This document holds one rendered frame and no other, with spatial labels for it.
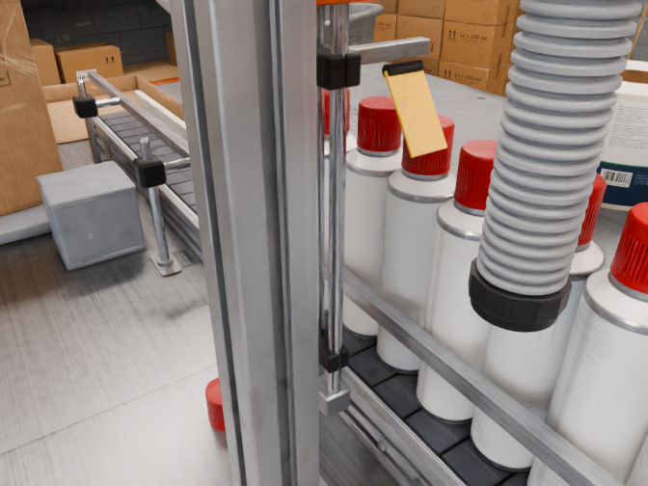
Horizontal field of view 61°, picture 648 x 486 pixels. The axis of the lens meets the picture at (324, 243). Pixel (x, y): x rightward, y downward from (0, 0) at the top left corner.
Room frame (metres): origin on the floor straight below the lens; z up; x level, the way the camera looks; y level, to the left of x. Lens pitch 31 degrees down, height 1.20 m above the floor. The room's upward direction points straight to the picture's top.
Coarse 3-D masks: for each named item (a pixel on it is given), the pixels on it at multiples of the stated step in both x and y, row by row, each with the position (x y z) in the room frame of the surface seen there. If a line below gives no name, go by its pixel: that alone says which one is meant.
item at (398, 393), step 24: (120, 120) 0.99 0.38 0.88; (192, 192) 0.68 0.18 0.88; (360, 360) 0.35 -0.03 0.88; (384, 384) 0.32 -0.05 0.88; (408, 384) 0.32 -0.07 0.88; (408, 408) 0.30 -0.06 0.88; (432, 432) 0.27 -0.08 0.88; (456, 432) 0.27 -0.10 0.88; (456, 456) 0.25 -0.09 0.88; (480, 480) 0.23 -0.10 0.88; (504, 480) 0.24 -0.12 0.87
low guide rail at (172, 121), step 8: (136, 96) 1.05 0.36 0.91; (144, 96) 1.02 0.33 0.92; (144, 104) 1.01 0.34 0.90; (152, 104) 0.97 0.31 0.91; (152, 112) 0.97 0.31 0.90; (160, 112) 0.94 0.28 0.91; (168, 112) 0.93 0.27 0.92; (160, 120) 0.94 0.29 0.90; (168, 120) 0.91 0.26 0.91; (176, 120) 0.88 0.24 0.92; (176, 128) 0.87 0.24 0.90; (184, 128) 0.84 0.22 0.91; (184, 136) 0.85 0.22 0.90
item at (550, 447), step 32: (160, 128) 0.70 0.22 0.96; (352, 288) 0.34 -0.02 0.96; (384, 320) 0.31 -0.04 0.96; (416, 352) 0.28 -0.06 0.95; (448, 352) 0.27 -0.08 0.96; (480, 384) 0.24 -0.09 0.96; (512, 416) 0.21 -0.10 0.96; (544, 448) 0.20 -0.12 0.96; (576, 448) 0.19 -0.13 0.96; (576, 480) 0.18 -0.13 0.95; (608, 480) 0.17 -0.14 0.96
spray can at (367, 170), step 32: (384, 96) 0.41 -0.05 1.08; (384, 128) 0.38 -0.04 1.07; (352, 160) 0.39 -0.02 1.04; (384, 160) 0.38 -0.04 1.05; (352, 192) 0.38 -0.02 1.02; (384, 192) 0.37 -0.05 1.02; (352, 224) 0.38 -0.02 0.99; (384, 224) 0.37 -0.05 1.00; (352, 256) 0.38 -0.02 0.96; (352, 320) 0.38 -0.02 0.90
